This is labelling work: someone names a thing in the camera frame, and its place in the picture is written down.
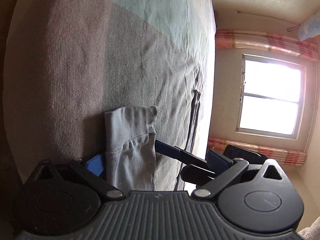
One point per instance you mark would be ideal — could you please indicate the white fluffy cloth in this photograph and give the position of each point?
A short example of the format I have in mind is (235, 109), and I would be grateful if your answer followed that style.
(311, 230)

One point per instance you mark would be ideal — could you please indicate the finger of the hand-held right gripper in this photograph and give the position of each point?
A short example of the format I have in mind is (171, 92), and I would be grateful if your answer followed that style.
(196, 175)
(166, 148)

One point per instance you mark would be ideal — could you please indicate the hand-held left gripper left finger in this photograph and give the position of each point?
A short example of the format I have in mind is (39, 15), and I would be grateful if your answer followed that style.
(95, 165)

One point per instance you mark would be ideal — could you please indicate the grey printed pants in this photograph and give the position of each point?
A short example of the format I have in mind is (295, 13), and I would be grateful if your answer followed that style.
(130, 142)

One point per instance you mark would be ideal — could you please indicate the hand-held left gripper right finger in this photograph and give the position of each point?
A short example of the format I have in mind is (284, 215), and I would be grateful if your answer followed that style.
(217, 161)

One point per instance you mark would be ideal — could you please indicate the pale blue printed cover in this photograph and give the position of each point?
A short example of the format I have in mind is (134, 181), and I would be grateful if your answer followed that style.
(310, 27)

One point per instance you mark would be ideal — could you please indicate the window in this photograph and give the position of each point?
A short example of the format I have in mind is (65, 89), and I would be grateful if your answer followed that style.
(270, 80)

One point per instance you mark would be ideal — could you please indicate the white wall pipe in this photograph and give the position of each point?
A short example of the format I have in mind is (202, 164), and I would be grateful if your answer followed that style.
(293, 28)

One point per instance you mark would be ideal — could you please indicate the bed with patchwork floral sheet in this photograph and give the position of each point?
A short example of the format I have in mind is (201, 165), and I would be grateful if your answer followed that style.
(100, 55)

